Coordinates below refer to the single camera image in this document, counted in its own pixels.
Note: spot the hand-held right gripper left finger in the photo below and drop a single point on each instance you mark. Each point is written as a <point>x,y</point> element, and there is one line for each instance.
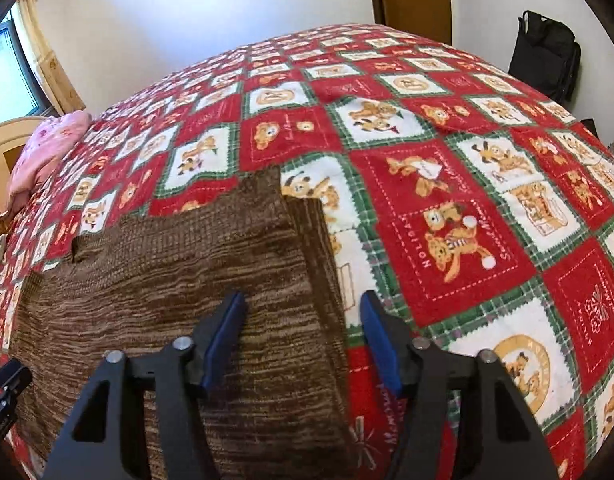
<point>224,340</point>

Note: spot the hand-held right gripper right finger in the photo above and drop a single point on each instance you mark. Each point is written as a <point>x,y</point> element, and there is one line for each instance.
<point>382,345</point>

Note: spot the brown knit sweater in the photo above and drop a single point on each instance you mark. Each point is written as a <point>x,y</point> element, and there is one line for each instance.
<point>162,280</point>

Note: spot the red checkered printed blanket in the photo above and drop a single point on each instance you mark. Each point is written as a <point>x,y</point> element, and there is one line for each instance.
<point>437,210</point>

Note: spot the pink pillow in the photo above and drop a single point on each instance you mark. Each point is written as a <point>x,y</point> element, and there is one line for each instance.
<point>47,145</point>

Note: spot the wooden dresser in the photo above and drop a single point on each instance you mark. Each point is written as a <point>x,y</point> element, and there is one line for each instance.
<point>594,132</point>

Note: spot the window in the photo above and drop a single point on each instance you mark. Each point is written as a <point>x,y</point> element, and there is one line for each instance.
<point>7,70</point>

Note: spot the yellow patterned curtain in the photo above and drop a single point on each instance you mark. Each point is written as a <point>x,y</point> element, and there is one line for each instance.
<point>52,70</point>

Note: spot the black backpack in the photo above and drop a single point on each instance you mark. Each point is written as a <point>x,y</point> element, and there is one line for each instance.
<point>544,55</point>

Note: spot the brown wooden door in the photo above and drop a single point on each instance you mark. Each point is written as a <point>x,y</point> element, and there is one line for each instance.
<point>417,0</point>

